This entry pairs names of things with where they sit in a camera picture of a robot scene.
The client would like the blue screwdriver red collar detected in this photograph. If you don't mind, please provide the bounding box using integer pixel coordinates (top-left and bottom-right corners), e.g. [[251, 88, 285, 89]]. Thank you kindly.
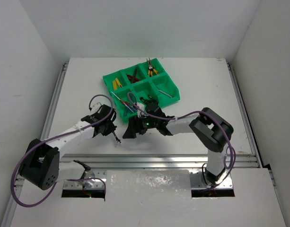
[[111, 92, 137, 113]]

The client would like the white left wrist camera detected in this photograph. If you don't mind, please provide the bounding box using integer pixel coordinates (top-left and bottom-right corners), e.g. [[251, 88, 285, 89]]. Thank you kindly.
[[90, 102, 102, 113]]

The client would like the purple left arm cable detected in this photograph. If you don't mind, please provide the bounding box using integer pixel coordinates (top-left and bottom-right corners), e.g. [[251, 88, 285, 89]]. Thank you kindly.
[[10, 94, 114, 208]]

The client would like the green six-compartment tray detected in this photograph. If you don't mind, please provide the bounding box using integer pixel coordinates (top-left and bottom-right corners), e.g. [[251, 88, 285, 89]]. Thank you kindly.
[[103, 58, 180, 123]]

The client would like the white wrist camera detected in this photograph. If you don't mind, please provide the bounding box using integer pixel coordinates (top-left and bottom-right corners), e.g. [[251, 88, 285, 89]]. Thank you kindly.
[[90, 102, 102, 113], [136, 102, 146, 118]]

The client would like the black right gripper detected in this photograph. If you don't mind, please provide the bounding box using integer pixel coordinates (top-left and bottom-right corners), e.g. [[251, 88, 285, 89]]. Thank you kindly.
[[123, 113, 158, 138]]

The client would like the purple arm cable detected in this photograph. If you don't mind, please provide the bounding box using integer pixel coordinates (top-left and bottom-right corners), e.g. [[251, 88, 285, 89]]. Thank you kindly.
[[10, 94, 114, 208], [127, 91, 237, 190]]

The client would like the white foreground cover panel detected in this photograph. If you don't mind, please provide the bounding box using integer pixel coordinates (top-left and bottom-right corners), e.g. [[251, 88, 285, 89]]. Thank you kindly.
[[11, 168, 285, 227]]

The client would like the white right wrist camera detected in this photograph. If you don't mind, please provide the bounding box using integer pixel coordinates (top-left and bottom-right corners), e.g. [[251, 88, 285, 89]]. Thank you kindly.
[[136, 102, 146, 118]]

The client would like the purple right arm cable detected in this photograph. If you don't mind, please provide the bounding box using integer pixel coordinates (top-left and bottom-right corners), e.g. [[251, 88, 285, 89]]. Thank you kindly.
[[127, 91, 237, 190]]

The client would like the silver wrench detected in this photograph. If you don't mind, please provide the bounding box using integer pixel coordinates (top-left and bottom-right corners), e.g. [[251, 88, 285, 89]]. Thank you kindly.
[[112, 131, 122, 144], [157, 87, 172, 98]]

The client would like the aluminium front rail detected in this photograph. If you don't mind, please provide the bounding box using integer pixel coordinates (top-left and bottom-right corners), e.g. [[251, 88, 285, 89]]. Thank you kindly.
[[33, 153, 264, 169]]

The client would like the small yellow utility knife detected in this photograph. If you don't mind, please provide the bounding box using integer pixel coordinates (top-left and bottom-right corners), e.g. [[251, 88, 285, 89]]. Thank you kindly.
[[115, 78, 123, 87]]

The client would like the red utility knife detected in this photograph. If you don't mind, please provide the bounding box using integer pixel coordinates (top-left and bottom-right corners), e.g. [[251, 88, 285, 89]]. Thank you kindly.
[[126, 74, 140, 83], [132, 68, 138, 77]]

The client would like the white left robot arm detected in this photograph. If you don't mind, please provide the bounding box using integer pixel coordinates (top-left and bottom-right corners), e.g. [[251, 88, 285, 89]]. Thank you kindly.
[[18, 105, 116, 190]]

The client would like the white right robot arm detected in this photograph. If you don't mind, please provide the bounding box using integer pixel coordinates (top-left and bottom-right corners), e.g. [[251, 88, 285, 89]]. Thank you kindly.
[[123, 102, 236, 187]]

